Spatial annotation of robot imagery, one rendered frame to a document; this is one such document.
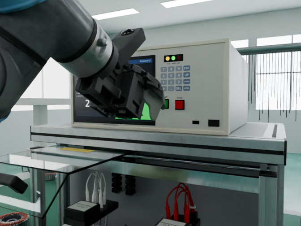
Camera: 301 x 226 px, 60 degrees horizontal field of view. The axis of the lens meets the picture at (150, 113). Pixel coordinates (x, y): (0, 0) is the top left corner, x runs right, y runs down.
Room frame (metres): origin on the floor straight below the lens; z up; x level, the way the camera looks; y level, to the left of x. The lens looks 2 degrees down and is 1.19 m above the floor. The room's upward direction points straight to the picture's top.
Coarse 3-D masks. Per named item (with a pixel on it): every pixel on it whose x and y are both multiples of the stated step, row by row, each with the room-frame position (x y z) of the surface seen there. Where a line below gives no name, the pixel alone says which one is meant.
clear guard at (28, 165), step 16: (64, 144) 0.74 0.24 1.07; (0, 160) 0.54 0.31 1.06; (16, 160) 0.54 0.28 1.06; (32, 160) 0.54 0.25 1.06; (48, 160) 0.54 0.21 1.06; (64, 160) 0.54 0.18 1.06; (80, 160) 0.54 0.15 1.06; (96, 160) 0.54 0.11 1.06; (32, 176) 0.47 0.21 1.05; (48, 176) 0.45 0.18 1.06; (64, 176) 0.44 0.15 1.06; (0, 192) 0.46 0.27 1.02; (32, 192) 0.44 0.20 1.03; (48, 192) 0.43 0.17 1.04; (16, 208) 0.42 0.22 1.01; (32, 208) 0.41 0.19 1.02; (48, 208) 0.41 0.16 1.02
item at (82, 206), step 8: (80, 200) 0.69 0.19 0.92; (72, 208) 0.64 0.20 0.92; (80, 208) 0.64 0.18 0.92; (88, 208) 0.64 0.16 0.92; (96, 208) 0.66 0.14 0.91; (104, 208) 0.70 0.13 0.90; (112, 208) 0.72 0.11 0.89; (64, 216) 0.64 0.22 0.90; (72, 216) 0.63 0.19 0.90; (80, 216) 0.62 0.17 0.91; (88, 216) 0.63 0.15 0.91; (96, 216) 0.65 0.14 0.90; (104, 216) 0.68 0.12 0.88; (64, 224) 0.64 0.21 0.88; (72, 224) 0.63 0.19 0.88; (80, 224) 0.62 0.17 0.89; (88, 224) 0.62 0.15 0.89; (104, 224) 0.71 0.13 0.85
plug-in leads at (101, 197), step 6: (90, 174) 0.72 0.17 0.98; (96, 174) 0.74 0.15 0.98; (102, 174) 0.73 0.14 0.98; (96, 180) 0.74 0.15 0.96; (96, 186) 0.73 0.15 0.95; (96, 192) 0.73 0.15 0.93; (102, 192) 0.75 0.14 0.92; (96, 198) 0.73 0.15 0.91; (102, 198) 0.69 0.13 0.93; (102, 204) 0.69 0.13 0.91
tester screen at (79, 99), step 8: (136, 64) 0.65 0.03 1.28; (144, 64) 0.64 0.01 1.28; (80, 96) 0.73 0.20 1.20; (80, 104) 0.73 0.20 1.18; (104, 120) 0.69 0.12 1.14; (112, 120) 0.68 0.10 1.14; (120, 120) 0.67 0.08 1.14; (128, 120) 0.66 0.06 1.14; (136, 120) 0.65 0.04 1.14; (144, 120) 0.64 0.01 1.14
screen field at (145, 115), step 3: (144, 105) 0.64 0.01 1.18; (147, 105) 0.63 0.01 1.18; (144, 108) 0.64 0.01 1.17; (147, 108) 0.63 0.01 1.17; (144, 111) 0.64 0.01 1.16; (147, 111) 0.63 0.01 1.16; (144, 114) 0.64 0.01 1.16; (147, 114) 0.63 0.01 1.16; (117, 117) 0.67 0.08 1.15; (141, 117) 0.64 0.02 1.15; (144, 117) 0.64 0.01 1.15; (147, 117) 0.63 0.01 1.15
